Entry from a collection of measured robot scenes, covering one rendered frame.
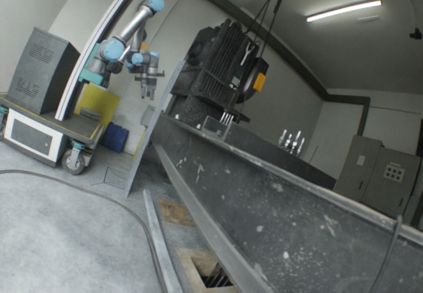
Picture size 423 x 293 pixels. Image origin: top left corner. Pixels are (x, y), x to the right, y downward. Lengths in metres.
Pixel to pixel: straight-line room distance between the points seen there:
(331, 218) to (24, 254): 0.93
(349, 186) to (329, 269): 3.25
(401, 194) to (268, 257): 3.10
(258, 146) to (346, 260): 0.48
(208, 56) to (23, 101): 1.41
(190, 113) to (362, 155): 3.07
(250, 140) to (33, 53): 1.42
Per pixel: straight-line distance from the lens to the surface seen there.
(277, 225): 0.43
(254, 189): 0.49
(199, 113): 1.34
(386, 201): 3.42
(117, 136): 2.35
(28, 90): 1.46
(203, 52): 1.50
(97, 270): 0.85
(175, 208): 1.61
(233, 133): 0.60
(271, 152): 0.72
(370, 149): 3.65
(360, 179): 3.56
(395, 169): 3.49
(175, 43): 2.72
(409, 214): 3.40
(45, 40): 1.47
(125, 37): 1.21
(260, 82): 1.68
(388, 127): 3.99
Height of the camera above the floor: 0.67
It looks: level
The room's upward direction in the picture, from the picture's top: 24 degrees clockwise
